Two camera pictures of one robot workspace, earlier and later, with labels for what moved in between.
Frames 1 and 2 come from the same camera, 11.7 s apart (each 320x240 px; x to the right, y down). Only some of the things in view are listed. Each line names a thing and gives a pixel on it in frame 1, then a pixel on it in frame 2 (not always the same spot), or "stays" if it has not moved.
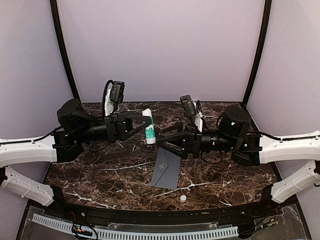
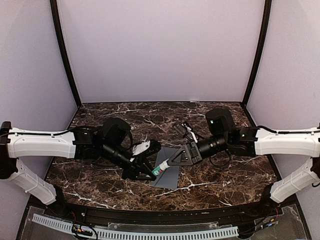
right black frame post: [265, 27] stays
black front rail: [110, 215] stays
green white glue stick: [150, 132] -> [163, 166]
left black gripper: [112, 124] -> [137, 166]
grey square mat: [166, 171] stays
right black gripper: [192, 145] -> [191, 146]
